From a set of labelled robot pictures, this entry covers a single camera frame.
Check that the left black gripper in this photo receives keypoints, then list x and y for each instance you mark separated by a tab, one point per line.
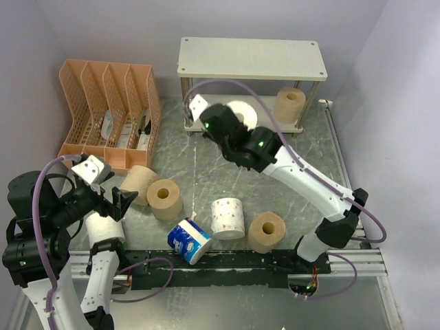
116	206

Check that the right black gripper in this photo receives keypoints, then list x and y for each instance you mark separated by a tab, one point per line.
205	133

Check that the brown roll sideways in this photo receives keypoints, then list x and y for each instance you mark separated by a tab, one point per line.
138	179

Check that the white dotted roll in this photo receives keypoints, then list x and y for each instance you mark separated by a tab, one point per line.
244	112
227	219

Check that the brown roll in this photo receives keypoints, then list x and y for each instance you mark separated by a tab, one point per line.
165	199
289	105
266	232

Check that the blue paper roll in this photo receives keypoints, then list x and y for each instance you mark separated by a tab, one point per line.
189	240

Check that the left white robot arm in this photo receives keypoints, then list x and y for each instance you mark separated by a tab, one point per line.
37	254

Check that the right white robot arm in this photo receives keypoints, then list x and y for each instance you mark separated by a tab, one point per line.
339	206

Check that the white two-tier shelf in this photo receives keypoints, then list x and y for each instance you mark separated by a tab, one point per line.
253	59

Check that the plain white paper roll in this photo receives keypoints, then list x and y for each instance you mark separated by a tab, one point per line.
102	228

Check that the black tool in organizer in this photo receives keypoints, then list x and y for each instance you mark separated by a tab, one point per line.
144	127

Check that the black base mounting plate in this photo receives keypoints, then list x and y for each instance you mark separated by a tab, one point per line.
148	276

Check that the orange plastic file organizer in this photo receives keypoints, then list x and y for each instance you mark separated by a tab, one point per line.
107	102

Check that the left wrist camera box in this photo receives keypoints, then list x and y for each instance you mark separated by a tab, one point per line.
93	170

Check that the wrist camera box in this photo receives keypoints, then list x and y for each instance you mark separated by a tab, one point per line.
197	106
93	170

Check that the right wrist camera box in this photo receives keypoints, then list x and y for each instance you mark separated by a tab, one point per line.
197	106

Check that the aluminium rail front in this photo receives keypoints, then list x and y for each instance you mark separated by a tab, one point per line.
337	263

